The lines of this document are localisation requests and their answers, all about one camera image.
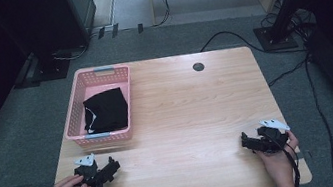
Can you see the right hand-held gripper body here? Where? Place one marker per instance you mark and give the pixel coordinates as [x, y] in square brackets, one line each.
[272, 135]

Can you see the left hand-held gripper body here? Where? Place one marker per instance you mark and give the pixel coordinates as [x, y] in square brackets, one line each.
[91, 174]

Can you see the black cloth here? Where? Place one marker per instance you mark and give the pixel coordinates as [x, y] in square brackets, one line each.
[108, 111]

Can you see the pink plastic basket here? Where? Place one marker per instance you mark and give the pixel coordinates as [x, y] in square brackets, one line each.
[85, 86]

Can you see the person's right hand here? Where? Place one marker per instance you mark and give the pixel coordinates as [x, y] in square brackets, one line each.
[278, 165]

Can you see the round grey table grommet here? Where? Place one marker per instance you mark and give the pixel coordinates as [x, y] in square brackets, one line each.
[198, 66]

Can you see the black cabinet on stand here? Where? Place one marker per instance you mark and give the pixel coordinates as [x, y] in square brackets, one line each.
[42, 22]

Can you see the black stand base plate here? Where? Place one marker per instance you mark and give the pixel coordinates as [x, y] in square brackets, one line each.
[275, 39]

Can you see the black floor base plate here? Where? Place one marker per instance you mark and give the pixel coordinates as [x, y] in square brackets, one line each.
[49, 68]

